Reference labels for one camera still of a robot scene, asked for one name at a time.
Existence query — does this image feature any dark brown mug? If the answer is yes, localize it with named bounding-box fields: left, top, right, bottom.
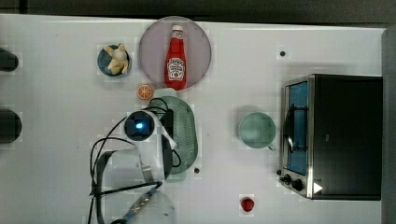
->
left=0, top=49, right=19, bottom=72

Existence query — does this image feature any mint green plastic strainer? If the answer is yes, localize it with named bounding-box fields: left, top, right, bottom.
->
left=149, top=88, right=198, bottom=183

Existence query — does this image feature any black frying pan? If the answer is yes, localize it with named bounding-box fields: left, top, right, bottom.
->
left=0, top=109, right=22, bottom=144

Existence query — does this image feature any peeled toy banana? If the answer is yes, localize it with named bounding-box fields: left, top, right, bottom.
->
left=104, top=43, right=129, bottom=76

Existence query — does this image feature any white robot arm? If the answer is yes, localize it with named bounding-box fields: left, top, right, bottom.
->
left=90, top=106, right=177, bottom=224

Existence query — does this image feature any black silver toaster oven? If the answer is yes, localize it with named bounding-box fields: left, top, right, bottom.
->
left=277, top=74, right=383, bottom=201

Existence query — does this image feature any small red strawberry toy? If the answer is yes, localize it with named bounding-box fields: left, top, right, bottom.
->
left=240, top=197, right=255, bottom=213

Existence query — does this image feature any orange slice toy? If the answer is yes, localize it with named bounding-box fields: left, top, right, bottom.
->
left=137, top=84, right=153, bottom=100

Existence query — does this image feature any red ketchup bottle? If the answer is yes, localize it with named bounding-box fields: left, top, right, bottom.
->
left=164, top=25, right=187, bottom=91

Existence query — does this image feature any mint green cup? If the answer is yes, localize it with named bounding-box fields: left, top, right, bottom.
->
left=237, top=112, right=276, bottom=151

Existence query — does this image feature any blue small bowl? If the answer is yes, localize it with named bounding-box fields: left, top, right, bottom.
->
left=97, top=45, right=130, bottom=77

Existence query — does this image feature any grey round plate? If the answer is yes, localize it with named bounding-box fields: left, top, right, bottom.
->
left=138, top=16, right=212, bottom=88

